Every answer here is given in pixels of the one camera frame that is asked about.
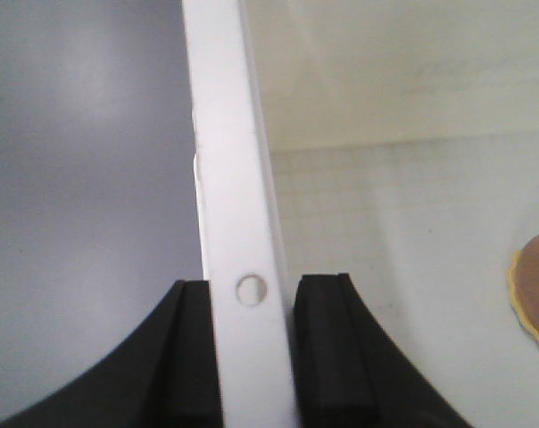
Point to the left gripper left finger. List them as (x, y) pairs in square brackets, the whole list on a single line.
[(164, 374)]

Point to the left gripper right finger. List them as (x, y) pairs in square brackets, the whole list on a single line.
[(350, 373)]

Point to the pink plush football toy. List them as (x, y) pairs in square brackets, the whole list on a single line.
[(523, 286)]

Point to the white plastic tote crate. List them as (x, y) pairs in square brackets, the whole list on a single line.
[(397, 141)]

